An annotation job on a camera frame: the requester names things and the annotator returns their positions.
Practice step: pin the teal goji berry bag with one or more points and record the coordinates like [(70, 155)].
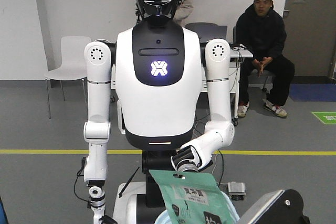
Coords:
[(191, 197)]

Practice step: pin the light blue plastic basket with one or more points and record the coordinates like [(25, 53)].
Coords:
[(164, 217)]

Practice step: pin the white humanoid robot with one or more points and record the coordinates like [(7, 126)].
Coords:
[(175, 101)]

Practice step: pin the standing person grey hoodie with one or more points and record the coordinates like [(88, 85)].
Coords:
[(184, 9)]

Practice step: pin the white plastic chair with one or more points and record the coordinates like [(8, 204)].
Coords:
[(73, 65)]

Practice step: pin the seated man in black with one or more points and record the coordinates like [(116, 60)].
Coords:
[(262, 31)]

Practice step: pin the grey foot pedal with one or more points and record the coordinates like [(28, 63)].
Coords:
[(236, 190)]

